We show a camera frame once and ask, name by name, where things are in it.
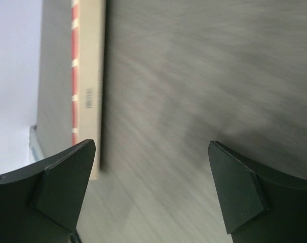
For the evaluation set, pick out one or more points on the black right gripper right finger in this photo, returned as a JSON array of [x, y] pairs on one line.
[[258, 203]]

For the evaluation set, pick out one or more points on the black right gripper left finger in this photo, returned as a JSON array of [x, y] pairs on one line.
[[42, 202]]

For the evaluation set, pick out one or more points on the beige red power strip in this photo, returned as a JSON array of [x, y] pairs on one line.
[[88, 40]]

